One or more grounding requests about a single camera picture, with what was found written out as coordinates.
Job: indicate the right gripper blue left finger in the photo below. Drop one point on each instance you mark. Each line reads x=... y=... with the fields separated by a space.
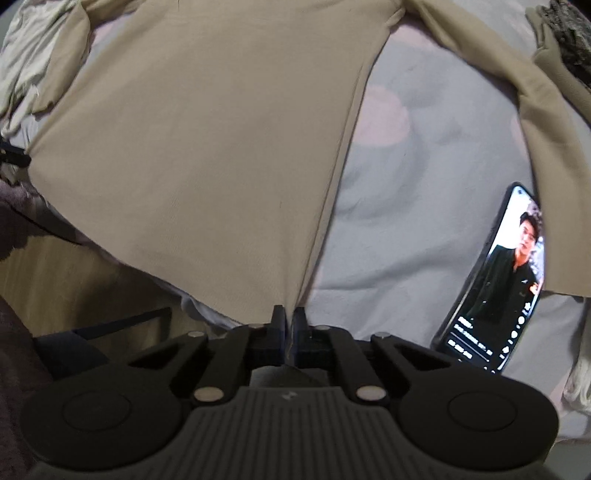
x=278 y=331

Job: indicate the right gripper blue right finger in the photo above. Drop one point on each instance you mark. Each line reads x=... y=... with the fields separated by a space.
x=299 y=334

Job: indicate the beige knit sweater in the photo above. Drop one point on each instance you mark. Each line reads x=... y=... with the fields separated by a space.
x=205 y=144

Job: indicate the black smartphone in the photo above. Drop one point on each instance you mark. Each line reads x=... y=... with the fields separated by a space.
x=500 y=295

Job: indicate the polka dot bed sheet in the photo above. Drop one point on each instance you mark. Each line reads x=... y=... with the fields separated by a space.
x=436 y=144

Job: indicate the olive folded garment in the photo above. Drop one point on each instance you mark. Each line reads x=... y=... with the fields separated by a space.
x=548 y=58

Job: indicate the white garment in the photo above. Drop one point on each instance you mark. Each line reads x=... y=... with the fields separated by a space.
x=25 y=54

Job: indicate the dark patterned garment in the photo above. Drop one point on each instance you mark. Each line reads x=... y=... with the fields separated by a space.
x=571 y=29

